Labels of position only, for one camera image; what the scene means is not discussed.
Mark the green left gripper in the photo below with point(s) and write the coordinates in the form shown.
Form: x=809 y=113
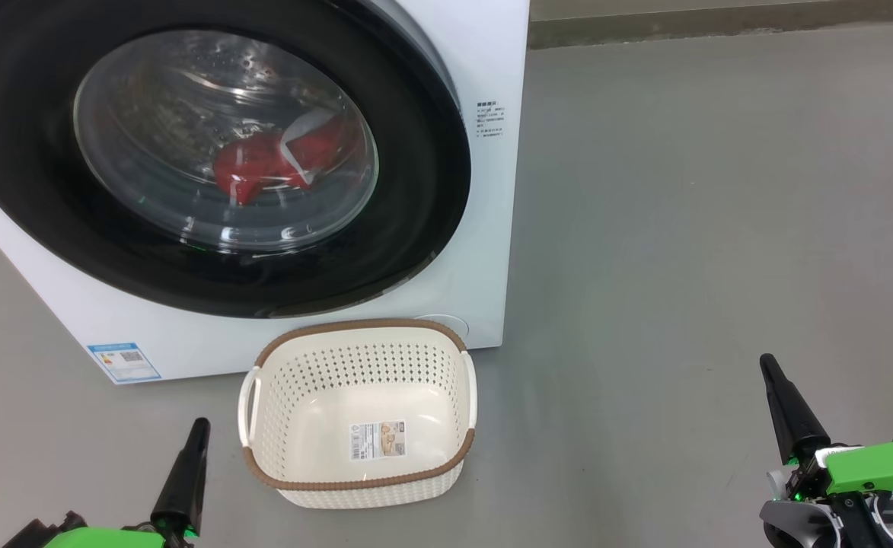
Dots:
x=103 y=539

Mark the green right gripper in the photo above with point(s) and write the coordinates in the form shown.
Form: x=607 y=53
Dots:
x=880 y=468

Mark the red cloth garment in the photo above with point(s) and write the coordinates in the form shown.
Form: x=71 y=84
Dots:
x=256 y=167

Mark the round dark washer door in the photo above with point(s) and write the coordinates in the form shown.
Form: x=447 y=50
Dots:
x=35 y=190

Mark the cream perforated laundry basket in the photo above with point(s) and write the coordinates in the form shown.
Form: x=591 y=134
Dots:
x=355 y=403

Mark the printed product label sticker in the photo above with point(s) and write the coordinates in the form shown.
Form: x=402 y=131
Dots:
x=377 y=441

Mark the white front-load washing machine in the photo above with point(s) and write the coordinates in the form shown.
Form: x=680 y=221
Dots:
x=484 y=266

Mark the blue energy label sticker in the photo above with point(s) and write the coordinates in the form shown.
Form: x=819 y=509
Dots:
x=124 y=363

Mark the grey wrist camera housing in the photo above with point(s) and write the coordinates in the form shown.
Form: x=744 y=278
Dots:
x=796 y=525

